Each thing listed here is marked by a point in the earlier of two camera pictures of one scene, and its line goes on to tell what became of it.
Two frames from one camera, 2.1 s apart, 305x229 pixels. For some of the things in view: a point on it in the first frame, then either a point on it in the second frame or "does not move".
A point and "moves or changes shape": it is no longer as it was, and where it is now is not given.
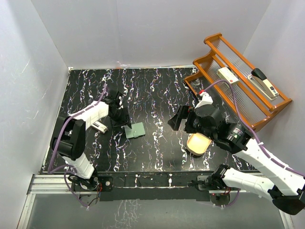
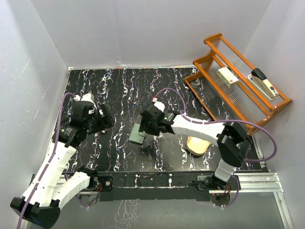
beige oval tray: [197, 144] does not move
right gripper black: [186, 112] to [144, 128]
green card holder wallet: [137, 130] moves or changes shape
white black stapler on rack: [263, 83] does not move
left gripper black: [125, 119] to [105, 122]
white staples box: [225, 74] does not move
